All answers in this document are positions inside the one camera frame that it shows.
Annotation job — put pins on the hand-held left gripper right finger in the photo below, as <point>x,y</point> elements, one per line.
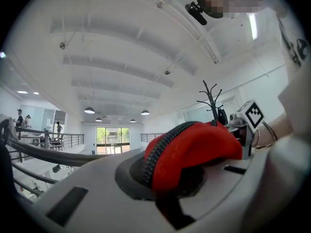
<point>218,183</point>

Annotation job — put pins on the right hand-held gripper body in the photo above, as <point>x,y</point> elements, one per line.
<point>253,115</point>

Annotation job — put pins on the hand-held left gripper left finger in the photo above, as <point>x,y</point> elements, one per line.
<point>102,203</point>

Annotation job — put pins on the red backpack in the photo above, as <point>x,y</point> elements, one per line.
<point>194,144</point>

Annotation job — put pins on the person's right forearm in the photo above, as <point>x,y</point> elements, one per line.
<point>277,127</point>

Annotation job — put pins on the black hanging bag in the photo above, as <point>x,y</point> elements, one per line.
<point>222,116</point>

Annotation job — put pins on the person's printed white shirt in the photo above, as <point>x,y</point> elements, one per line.
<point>294,101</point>

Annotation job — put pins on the black coat rack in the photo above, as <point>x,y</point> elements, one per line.
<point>211,98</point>

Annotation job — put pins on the glass entrance door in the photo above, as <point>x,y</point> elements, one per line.
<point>113,139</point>

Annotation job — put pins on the far metal railing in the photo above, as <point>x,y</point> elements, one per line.
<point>73,139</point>

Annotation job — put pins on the black curved railing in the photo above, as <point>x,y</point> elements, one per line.
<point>48,154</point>

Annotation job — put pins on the ceiling strip light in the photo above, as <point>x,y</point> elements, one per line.
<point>252,25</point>

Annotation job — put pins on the black office chair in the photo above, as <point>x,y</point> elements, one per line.
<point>5,169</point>

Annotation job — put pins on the white garment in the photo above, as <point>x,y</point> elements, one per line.
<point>11,130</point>

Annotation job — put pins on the black head-mounted camera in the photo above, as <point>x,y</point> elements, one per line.
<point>196,13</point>

